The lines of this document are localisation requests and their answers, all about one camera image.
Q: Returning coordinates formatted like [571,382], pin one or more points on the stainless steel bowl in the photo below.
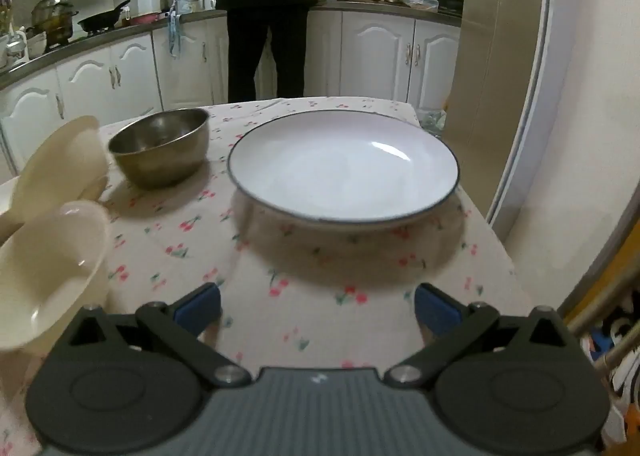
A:
[165,160]

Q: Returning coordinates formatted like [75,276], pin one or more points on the black frying pan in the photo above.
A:
[97,21]

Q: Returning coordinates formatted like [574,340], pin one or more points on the stainless steel refrigerator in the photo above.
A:
[495,85]

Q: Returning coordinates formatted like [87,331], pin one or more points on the white kitchen base cabinets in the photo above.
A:
[130,80]
[375,50]

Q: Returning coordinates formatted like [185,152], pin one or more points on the steel stockpot with lid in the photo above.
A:
[52,10]

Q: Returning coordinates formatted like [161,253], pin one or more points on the blue hanging towel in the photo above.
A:
[174,30]

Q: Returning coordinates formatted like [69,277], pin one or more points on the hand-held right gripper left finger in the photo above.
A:
[200,308]

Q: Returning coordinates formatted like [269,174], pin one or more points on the cream plastic bowl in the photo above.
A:
[60,160]
[50,276]

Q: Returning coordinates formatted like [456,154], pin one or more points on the white crockery cluster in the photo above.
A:
[14,48]

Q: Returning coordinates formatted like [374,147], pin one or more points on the white plate with dark rim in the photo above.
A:
[340,170]

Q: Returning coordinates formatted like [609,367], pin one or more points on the cherry print tablecloth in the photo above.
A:
[350,266]

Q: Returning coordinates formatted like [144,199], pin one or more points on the metal tube frame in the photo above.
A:
[605,306]

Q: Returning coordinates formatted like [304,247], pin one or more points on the green plastic bag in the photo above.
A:
[432,120]

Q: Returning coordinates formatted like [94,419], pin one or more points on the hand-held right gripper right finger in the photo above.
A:
[437,308]

